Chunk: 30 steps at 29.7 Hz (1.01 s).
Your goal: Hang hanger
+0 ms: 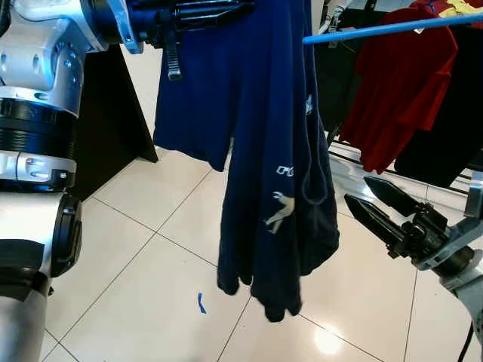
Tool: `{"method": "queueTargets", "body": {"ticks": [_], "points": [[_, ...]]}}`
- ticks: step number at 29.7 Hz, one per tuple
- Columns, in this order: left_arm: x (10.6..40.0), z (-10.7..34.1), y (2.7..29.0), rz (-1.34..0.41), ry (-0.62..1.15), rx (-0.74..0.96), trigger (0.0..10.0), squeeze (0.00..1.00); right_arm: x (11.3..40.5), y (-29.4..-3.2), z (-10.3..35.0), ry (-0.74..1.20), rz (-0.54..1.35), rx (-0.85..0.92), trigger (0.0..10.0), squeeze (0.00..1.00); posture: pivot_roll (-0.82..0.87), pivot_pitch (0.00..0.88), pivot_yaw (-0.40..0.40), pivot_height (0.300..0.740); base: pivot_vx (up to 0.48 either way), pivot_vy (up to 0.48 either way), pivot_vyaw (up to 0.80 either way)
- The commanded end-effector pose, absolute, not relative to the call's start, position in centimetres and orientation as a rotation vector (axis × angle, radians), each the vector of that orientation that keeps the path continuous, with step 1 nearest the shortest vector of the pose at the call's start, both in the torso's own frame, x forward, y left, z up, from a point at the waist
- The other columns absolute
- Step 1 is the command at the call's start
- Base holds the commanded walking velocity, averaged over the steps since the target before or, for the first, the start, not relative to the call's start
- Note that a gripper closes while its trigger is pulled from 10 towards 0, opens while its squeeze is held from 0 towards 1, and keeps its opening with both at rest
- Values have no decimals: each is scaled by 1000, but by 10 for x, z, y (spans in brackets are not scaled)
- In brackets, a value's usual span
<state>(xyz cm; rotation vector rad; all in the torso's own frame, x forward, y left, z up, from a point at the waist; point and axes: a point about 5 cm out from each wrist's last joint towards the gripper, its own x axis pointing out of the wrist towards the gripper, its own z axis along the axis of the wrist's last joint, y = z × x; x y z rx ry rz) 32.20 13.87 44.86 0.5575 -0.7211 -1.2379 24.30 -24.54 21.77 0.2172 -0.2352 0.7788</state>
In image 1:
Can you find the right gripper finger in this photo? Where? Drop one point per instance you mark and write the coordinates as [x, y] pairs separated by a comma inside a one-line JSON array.
[[373, 220], [394, 199]]

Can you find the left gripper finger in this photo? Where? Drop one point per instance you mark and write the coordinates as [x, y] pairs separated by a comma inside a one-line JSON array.
[[226, 10]]

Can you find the navy blue shirt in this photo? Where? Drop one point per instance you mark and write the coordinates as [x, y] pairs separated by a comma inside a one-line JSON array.
[[264, 151]]

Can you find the blue plastic hanger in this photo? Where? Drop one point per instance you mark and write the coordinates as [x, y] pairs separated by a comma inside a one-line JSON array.
[[392, 27]]

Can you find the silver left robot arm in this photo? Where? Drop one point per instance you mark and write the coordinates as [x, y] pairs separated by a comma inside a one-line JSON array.
[[38, 75]]

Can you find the dark garment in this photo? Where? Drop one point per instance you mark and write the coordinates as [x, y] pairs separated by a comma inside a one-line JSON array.
[[453, 136]]

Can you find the black clothes rack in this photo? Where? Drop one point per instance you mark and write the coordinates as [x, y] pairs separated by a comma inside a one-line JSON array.
[[337, 132]]

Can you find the black door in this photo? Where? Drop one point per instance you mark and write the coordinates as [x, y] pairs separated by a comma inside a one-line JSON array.
[[113, 121]]

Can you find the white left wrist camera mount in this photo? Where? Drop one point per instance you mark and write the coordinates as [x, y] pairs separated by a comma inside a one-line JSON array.
[[121, 23]]

